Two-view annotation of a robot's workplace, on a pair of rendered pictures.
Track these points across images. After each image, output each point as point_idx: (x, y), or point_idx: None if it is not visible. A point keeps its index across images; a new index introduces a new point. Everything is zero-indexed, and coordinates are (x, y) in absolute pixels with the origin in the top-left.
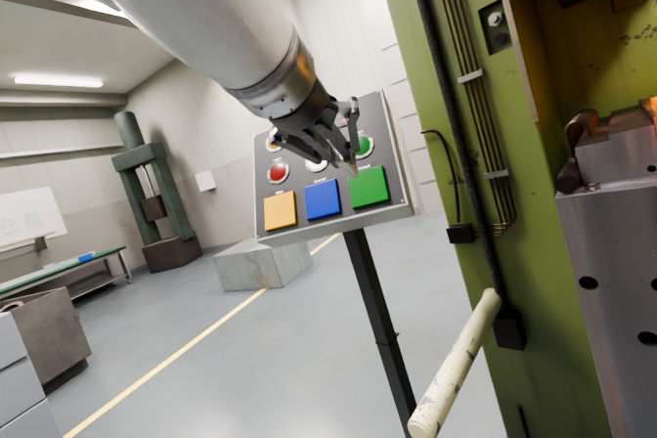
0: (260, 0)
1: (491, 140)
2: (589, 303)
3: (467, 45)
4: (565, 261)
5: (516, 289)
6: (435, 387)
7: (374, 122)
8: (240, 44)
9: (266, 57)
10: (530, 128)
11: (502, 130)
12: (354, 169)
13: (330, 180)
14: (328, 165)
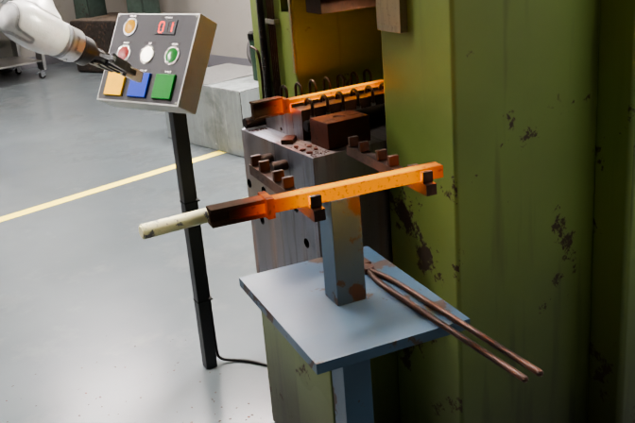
0: (49, 42)
1: (276, 75)
2: (249, 195)
3: None
4: None
5: None
6: (165, 218)
7: (185, 41)
8: (43, 51)
9: (55, 51)
10: (294, 76)
11: (284, 70)
12: (137, 78)
13: (146, 73)
14: (151, 61)
